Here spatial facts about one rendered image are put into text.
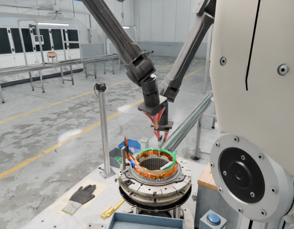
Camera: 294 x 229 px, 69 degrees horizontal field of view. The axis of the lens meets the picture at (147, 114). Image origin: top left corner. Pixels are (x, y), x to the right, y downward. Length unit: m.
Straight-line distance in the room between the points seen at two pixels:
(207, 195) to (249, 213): 0.61
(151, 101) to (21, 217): 2.07
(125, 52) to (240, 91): 0.42
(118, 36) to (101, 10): 0.08
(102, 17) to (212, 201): 0.83
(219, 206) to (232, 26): 0.83
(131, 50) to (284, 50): 0.47
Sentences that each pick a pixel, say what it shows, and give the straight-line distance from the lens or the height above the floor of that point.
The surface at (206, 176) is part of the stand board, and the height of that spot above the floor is 1.07.
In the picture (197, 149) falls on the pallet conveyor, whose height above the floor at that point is 0.16.
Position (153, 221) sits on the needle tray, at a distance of 0.83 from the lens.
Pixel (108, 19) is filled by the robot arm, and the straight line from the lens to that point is 0.66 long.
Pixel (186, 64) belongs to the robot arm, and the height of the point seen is 1.54.
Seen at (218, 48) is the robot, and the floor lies 1.64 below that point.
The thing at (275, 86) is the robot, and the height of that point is 1.60.
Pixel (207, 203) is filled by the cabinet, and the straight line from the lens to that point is 1.05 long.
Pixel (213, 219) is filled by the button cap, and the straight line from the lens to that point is 0.87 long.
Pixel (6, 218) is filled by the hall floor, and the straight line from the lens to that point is 2.65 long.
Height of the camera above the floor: 1.66
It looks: 21 degrees down
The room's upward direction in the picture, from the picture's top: straight up
